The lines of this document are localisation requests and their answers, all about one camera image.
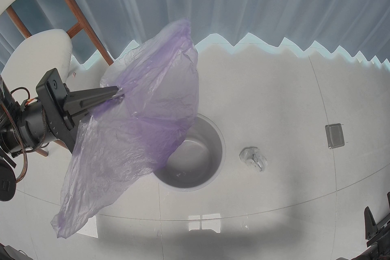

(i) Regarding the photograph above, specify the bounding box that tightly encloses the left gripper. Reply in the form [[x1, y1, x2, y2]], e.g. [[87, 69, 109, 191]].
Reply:
[[18, 68, 126, 156]]

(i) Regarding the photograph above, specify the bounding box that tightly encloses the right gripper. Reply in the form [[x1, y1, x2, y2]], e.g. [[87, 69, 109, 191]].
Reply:
[[365, 192, 390, 260]]

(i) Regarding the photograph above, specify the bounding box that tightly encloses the purple plastic bag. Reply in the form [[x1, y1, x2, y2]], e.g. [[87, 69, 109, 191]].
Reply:
[[50, 19, 200, 238]]

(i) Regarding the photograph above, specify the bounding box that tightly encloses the white trash bin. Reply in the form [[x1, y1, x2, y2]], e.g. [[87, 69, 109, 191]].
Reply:
[[154, 114, 226, 192]]

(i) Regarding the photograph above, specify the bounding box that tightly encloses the white wooden chair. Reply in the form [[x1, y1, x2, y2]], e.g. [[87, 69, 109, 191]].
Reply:
[[0, 0, 115, 158]]

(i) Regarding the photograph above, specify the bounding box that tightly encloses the crumpled white paper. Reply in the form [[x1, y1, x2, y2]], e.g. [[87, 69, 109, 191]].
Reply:
[[239, 146, 269, 173]]

